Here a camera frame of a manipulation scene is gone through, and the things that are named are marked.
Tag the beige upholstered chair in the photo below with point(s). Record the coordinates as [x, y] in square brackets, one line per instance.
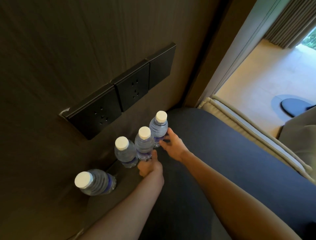
[301, 141]

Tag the black table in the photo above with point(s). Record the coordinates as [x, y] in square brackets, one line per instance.
[222, 148]

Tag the clear water bottle blue label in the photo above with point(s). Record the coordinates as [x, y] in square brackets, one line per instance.
[158, 128]
[97, 183]
[144, 144]
[126, 153]

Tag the person's right forearm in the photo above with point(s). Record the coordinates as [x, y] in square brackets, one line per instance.
[234, 202]

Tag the black wall socket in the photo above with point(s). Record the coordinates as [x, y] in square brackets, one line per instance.
[96, 113]
[133, 86]

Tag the black blank wall panel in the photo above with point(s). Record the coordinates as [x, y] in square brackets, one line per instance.
[161, 65]

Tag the black round floor base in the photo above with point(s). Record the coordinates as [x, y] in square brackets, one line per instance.
[293, 107]

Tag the person's left forearm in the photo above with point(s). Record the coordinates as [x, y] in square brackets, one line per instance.
[128, 210]

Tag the person's right hand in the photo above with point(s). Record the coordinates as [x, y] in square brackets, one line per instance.
[176, 148]

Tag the grey pleated curtain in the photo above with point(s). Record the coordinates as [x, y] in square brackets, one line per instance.
[288, 22]

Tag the person's left hand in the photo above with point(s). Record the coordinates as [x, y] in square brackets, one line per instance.
[150, 168]

